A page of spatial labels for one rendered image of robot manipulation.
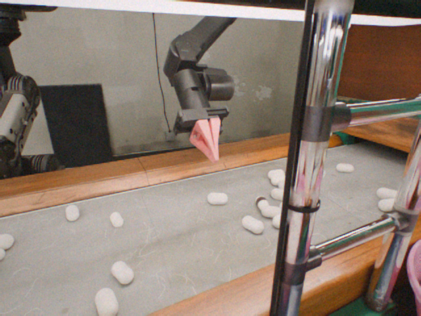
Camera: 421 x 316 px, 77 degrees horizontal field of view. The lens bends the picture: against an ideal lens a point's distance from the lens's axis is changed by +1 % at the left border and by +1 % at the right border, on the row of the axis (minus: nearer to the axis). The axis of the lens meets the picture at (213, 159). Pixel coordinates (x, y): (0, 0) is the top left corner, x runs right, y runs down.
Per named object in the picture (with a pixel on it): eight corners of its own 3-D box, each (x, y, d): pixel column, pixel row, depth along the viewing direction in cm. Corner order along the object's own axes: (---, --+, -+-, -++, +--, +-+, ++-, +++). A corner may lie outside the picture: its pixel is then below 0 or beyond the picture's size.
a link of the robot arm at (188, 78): (168, 84, 58) (174, 64, 53) (197, 85, 61) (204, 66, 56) (176, 109, 55) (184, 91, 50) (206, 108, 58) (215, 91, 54)
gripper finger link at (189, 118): (233, 151, 47) (216, 108, 50) (196, 157, 44) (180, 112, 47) (222, 168, 52) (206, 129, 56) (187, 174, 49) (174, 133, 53)
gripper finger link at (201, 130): (245, 149, 48) (227, 107, 51) (209, 155, 45) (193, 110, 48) (232, 166, 53) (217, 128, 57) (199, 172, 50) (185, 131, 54)
